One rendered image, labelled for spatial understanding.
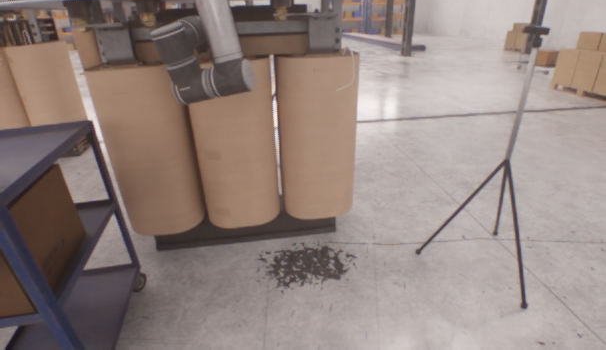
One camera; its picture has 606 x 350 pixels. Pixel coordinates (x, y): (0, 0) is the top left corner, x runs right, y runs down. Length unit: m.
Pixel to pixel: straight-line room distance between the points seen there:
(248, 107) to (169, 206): 0.67
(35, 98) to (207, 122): 2.47
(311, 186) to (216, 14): 0.98
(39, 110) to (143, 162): 2.23
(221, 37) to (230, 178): 0.78
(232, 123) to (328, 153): 0.50
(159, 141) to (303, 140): 0.68
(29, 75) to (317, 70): 2.87
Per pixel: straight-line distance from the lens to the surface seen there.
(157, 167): 1.63
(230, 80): 1.05
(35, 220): 1.20
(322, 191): 1.68
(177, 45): 1.08
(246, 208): 1.68
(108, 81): 1.56
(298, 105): 1.48
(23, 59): 3.69
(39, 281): 1.08
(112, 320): 1.62
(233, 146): 1.52
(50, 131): 1.55
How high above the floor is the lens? 1.25
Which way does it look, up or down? 25 degrees down
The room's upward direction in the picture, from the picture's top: 2 degrees counter-clockwise
